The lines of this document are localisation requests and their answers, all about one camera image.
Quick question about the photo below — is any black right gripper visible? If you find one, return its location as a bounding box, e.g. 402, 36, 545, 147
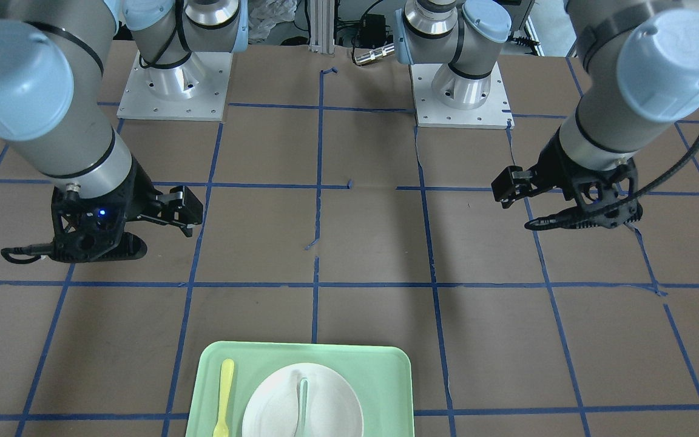
51, 160, 204, 263

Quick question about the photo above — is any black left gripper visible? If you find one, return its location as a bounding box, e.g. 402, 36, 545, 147
491, 137, 592, 209

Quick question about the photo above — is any pale green plastic spoon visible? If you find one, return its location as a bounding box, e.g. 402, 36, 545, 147
294, 378, 309, 436

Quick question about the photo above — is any yellow plastic fork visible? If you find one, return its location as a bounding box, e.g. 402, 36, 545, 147
212, 359, 235, 437

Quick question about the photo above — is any white round plate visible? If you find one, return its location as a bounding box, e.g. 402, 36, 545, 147
241, 362, 364, 436

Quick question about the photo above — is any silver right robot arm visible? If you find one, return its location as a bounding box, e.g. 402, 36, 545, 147
0, 1, 249, 265

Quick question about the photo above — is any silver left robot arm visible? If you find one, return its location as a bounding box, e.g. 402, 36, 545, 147
393, 1, 699, 207

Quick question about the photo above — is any light green tray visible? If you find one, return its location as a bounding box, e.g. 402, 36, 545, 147
186, 341, 415, 436

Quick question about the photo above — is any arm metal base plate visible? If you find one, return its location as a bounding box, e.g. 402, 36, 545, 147
117, 52, 234, 122
410, 63, 515, 130

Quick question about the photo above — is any aluminium frame post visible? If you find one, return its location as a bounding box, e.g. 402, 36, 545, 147
305, 1, 337, 57

